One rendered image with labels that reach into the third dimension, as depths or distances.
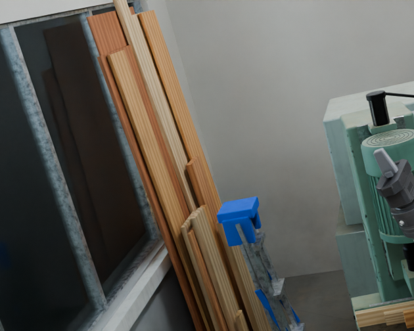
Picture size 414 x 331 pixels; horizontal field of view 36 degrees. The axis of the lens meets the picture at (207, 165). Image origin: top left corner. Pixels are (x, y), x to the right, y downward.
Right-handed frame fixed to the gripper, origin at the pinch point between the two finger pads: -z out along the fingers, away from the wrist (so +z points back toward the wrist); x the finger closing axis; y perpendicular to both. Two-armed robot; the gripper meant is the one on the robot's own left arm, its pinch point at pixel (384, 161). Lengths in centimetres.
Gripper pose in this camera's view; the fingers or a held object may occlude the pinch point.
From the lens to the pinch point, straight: 146.1
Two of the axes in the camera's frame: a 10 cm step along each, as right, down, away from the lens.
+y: 7.1, -3.1, -6.3
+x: 4.6, -4.8, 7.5
